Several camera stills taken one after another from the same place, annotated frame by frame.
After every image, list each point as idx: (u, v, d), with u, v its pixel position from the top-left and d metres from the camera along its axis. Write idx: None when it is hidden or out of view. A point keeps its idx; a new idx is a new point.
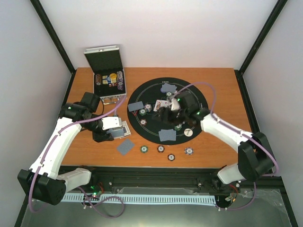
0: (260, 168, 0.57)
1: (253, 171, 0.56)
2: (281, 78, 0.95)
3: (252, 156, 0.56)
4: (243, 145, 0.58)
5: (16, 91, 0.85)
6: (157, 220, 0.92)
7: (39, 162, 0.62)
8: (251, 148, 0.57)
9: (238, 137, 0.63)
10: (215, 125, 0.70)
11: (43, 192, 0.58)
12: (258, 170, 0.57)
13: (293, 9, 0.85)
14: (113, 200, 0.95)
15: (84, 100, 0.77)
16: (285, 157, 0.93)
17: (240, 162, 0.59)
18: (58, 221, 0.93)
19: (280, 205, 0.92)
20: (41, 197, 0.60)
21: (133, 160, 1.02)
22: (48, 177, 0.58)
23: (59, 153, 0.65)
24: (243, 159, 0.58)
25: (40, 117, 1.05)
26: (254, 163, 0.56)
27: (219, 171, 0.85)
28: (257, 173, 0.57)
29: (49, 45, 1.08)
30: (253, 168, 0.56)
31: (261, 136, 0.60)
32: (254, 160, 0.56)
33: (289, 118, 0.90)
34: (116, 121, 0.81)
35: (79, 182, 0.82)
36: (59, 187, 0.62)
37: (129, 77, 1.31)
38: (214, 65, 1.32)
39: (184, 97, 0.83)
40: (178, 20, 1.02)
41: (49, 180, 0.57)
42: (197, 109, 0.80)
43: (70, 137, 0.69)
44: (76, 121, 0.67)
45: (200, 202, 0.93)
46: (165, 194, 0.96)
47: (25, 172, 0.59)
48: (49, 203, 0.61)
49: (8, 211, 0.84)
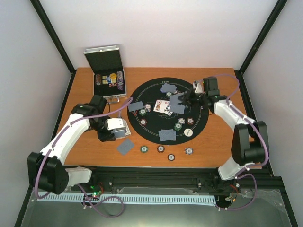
0: (251, 152, 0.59)
1: (241, 152, 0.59)
2: (281, 77, 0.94)
3: (244, 138, 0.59)
4: (240, 126, 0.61)
5: (15, 89, 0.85)
6: (157, 219, 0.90)
7: (49, 146, 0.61)
8: (245, 130, 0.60)
9: (240, 120, 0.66)
10: (225, 108, 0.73)
11: (50, 177, 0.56)
12: (246, 155, 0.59)
13: (292, 8, 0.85)
14: (113, 200, 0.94)
15: (93, 101, 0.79)
16: (286, 157, 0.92)
17: (234, 143, 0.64)
18: (57, 221, 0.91)
19: (280, 205, 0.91)
20: (44, 186, 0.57)
21: (133, 160, 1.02)
22: (57, 160, 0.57)
23: (69, 140, 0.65)
24: (236, 140, 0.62)
25: (39, 116, 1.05)
26: (244, 146, 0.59)
27: (219, 167, 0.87)
28: (244, 156, 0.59)
29: (48, 44, 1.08)
30: (241, 149, 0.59)
31: (262, 124, 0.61)
32: (245, 142, 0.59)
33: (289, 117, 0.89)
34: (120, 123, 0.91)
35: (80, 180, 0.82)
36: (62, 178, 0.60)
37: (129, 77, 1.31)
38: (214, 65, 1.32)
39: (210, 79, 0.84)
40: (177, 21, 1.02)
41: (57, 162, 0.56)
42: (215, 94, 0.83)
43: (79, 131, 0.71)
44: (83, 117, 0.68)
45: (200, 202, 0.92)
46: (166, 194, 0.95)
47: (35, 155, 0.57)
48: (51, 191, 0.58)
49: (7, 211, 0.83)
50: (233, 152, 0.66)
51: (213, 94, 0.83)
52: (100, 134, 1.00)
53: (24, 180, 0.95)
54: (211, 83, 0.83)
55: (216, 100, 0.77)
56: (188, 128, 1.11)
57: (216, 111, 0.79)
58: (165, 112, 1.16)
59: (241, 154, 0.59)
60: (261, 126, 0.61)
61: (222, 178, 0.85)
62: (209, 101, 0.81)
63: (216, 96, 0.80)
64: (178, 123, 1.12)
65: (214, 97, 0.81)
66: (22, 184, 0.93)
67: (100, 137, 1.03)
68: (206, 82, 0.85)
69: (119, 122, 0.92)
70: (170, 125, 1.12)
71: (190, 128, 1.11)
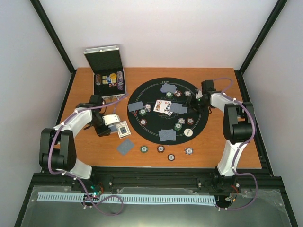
0: (239, 128, 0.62)
1: (231, 127, 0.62)
2: (281, 76, 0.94)
3: (232, 116, 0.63)
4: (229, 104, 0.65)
5: (15, 89, 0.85)
6: (157, 219, 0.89)
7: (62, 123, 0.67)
8: (234, 107, 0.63)
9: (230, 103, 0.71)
10: (219, 96, 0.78)
11: (62, 151, 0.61)
12: (235, 131, 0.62)
13: (293, 8, 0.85)
14: (113, 200, 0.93)
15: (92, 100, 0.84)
16: (287, 157, 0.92)
17: (225, 122, 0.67)
18: (57, 221, 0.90)
19: (280, 205, 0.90)
20: (55, 161, 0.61)
21: (133, 160, 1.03)
22: (70, 131, 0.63)
23: (76, 123, 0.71)
24: (226, 117, 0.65)
25: (39, 115, 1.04)
26: (233, 123, 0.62)
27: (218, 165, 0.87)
28: (233, 133, 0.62)
29: (48, 44, 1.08)
30: (230, 126, 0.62)
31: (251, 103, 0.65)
32: (235, 119, 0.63)
33: (290, 116, 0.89)
34: (116, 118, 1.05)
35: (80, 174, 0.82)
36: (72, 154, 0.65)
37: (129, 77, 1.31)
38: (214, 65, 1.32)
39: (205, 81, 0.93)
40: (177, 21, 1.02)
41: (71, 133, 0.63)
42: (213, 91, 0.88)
43: (84, 119, 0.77)
44: (89, 108, 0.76)
45: (200, 202, 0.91)
46: (166, 194, 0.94)
47: (49, 130, 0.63)
48: (62, 167, 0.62)
49: (6, 211, 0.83)
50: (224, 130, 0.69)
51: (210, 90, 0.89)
52: (99, 129, 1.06)
53: (24, 180, 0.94)
54: (208, 82, 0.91)
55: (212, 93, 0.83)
56: (188, 128, 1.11)
57: (212, 103, 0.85)
58: (165, 112, 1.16)
59: (230, 130, 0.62)
60: (248, 104, 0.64)
61: (221, 174, 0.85)
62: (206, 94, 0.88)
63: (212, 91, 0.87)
64: (178, 123, 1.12)
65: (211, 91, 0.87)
66: (22, 183, 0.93)
67: (97, 133, 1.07)
68: (203, 84, 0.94)
69: (114, 117, 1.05)
70: (170, 125, 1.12)
71: (190, 128, 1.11)
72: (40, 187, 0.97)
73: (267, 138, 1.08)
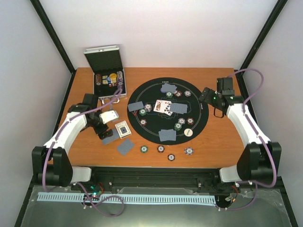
0: (259, 172, 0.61)
1: (249, 170, 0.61)
2: (282, 76, 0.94)
3: (254, 160, 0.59)
4: (253, 146, 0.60)
5: (16, 90, 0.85)
6: (157, 219, 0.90)
7: (53, 137, 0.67)
8: (258, 151, 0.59)
9: (254, 137, 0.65)
10: (242, 117, 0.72)
11: (56, 170, 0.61)
12: (253, 174, 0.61)
13: (293, 9, 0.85)
14: (113, 200, 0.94)
15: (85, 100, 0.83)
16: (286, 157, 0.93)
17: (243, 160, 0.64)
18: (57, 222, 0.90)
19: (280, 205, 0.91)
20: (51, 180, 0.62)
21: (133, 160, 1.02)
22: (61, 150, 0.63)
23: (70, 135, 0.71)
24: (245, 157, 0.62)
25: (39, 116, 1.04)
26: (253, 166, 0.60)
27: (221, 169, 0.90)
28: (252, 176, 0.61)
29: (48, 44, 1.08)
30: (250, 169, 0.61)
31: (278, 148, 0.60)
32: (256, 163, 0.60)
33: (290, 117, 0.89)
34: (114, 115, 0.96)
35: (81, 178, 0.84)
36: (67, 169, 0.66)
37: (129, 77, 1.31)
38: (214, 65, 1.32)
39: (223, 79, 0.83)
40: (177, 21, 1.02)
41: (63, 152, 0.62)
42: (230, 95, 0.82)
43: (77, 127, 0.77)
44: (81, 112, 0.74)
45: (199, 202, 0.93)
46: (166, 194, 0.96)
47: (39, 148, 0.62)
48: (58, 183, 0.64)
49: (7, 211, 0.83)
50: (240, 164, 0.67)
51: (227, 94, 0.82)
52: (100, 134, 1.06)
53: (24, 180, 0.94)
54: (225, 83, 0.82)
55: (230, 105, 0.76)
56: (189, 128, 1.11)
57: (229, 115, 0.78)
58: (165, 112, 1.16)
59: (248, 173, 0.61)
60: (275, 149, 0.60)
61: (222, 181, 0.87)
62: (223, 101, 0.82)
63: (231, 97, 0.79)
64: (178, 123, 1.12)
65: (228, 97, 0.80)
66: (22, 184, 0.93)
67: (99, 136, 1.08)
68: (220, 82, 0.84)
69: (112, 114, 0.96)
70: (170, 125, 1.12)
71: (190, 128, 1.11)
72: (40, 187, 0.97)
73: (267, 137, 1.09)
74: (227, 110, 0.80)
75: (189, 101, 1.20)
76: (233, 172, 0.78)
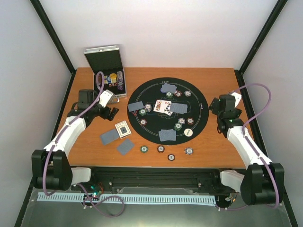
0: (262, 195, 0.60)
1: (252, 193, 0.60)
2: (282, 77, 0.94)
3: (257, 182, 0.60)
4: (254, 167, 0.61)
5: (17, 90, 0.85)
6: (157, 219, 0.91)
7: (53, 141, 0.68)
8: (261, 172, 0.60)
9: (255, 159, 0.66)
10: (240, 138, 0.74)
11: (56, 173, 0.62)
12: (257, 196, 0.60)
13: (293, 9, 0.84)
14: (113, 200, 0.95)
15: (81, 97, 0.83)
16: (285, 158, 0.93)
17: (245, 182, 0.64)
18: (57, 222, 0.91)
19: (280, 205, 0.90)
20: (51, 184, 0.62)
21: (133, 160, 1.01)
22: (62, 152, 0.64)
23: (69, 137, 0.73)
24: (248, 178, 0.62)
25: (40, 116, 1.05)
26: (256, 189, 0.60)
27: (222, 171, 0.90)
28: (254, 198, 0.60)
29: (48, 44, 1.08)
30: (253, 191, 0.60)
31: (280, 170, 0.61)
32: (258, 186, 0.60)
33: (290, 117, 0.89)
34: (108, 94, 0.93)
35: (80, 178, 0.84)
36: (66, 172, 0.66)
37: (129, 77, 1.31)
38: (214, 65, 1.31)
39: (227, 100, 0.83)
40: (177, 21, 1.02)
41: (63, 154, 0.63)
42: (230, 117, 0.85)
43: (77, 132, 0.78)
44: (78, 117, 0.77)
45: (199, 202, 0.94)
46: (166, 194, 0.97)
47: (39, 152, 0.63)
48: (58, 187, 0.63)
49: (8, 211, 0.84)
50: (242, 187, 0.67)
51: (227, 116, 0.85)
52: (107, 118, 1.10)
53: (25, 180, 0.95)
54: (227, 105, 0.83)
55: (230, 127, 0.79)
56: (189, 128, 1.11)
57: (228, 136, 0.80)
58: (165, 112, 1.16)
59: (252, 196, 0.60)
60: (277, 171, 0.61)
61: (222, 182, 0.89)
62: (222, 124, 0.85)
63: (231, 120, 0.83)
64: (178, 123, 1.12)
65: (227, 120, 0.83)
66: (23, 184, 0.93)
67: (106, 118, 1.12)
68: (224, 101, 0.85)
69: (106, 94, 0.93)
70: (170, 125, 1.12)
71: (190, 128, 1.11)
72: (40, 188, 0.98)
73: (267, 137, 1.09)
74: (226, 132, 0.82)
75: (189, 101, 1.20)
76: (235, 181, 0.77)
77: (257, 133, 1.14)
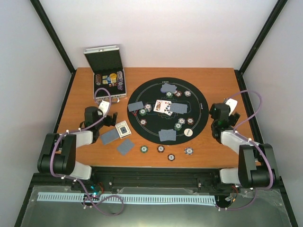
0: (258, 174, 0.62)
1: (248, 173, 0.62)
2: (281, 76, 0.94)
3: (249, 161, 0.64)
4: (245, 147, 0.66)
5: (16, 90, 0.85)
6: (157, 219, 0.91)
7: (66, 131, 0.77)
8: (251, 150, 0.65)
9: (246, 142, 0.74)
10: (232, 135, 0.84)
11: (63, 153, 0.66)
12: (253, 176, 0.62)
13: (293, 8, 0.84)
14: (113, 200, 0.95)
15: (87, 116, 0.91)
16: (284, 157, 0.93)
17: (241, 165, 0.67)
18: (57, 221, 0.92)
19: (280, 205, 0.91)
20: (55, 166, 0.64)
21: (133, 160, 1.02)
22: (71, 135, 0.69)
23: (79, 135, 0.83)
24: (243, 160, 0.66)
25: (40, 116, 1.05)
26: (250, 168, 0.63)
27: (221, 170, 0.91)
28: (252, 178, 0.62)
29: (48, 44, 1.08)
30: (248, 170, 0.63)
31: (268, 148, 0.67)
32: (252, 165, 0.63)
33: (290, 117, 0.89)
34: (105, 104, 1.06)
35: (81, 175, 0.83)
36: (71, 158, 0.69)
37: (129, 77, 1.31)
38: (214, 65, 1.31)
39: (220, 110, 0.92)
40: (177, 21, 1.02)
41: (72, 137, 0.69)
42: (223, 125, 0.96)
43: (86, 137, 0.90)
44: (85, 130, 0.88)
45: (200, 202, 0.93)
46: (166, 194, 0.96)
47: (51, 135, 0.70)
48: (61, 170, 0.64)
49: (8, 211, 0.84)
50: (239, 173, 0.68)
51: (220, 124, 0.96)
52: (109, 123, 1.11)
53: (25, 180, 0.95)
54: (222, 115, 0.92)
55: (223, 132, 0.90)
56: (189, 128, 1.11)
57: (223, 139, 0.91)
58: (165, 112, 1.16)
59: (248, 177, 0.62)
60: (266, 149, 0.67)
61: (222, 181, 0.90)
62: (216, 131, 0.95)
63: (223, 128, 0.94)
64: (178, 123, 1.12)
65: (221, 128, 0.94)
66: (23, 184, 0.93)
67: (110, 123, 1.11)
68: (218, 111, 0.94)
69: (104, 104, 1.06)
70: (170, 125, 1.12)
71: (190, 128, 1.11)
72: (40, 187, 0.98)
73: (267, 137, 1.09)
74: (219, 139, 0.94)
75: (189, 101, 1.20)
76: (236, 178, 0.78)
77: (257, 132, 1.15)
